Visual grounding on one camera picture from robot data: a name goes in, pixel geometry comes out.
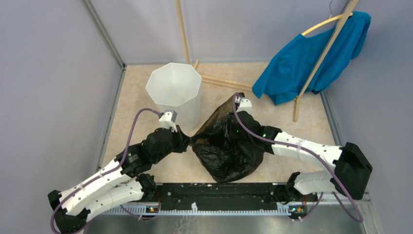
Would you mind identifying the black trash bag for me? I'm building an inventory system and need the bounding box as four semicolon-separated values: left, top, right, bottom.
190;97;265;183

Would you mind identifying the white plastic trash bin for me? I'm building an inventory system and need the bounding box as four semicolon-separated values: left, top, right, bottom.
146;62;202;131

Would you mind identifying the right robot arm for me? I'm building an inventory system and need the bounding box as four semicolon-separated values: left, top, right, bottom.
232;111;373;201

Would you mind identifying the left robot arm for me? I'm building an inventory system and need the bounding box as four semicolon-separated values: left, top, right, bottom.
48;127;190;234

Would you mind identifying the blue cloth shirt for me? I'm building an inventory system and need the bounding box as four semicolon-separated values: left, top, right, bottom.
252;12;371;105

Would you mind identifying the wooden clothes rack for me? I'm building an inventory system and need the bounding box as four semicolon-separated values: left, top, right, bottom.
174;0;344;122

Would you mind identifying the wooden clothes hanger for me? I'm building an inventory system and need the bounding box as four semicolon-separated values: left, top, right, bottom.
301;0;359;36

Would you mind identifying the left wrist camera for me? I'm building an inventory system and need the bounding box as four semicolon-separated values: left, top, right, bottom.
159;110;178;132

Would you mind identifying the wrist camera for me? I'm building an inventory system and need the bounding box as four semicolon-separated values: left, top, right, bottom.
234;97;252;114
159;110;178;132

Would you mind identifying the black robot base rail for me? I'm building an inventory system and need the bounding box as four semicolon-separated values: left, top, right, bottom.
137;183;319;212

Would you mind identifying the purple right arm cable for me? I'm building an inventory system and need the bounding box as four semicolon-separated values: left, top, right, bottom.
232;93;365;223

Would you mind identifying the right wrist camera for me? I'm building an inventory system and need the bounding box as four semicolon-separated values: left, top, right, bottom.
234;97;252;114

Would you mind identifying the aluminium frame post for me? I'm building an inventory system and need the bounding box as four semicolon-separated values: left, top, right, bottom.
81;0;126;70

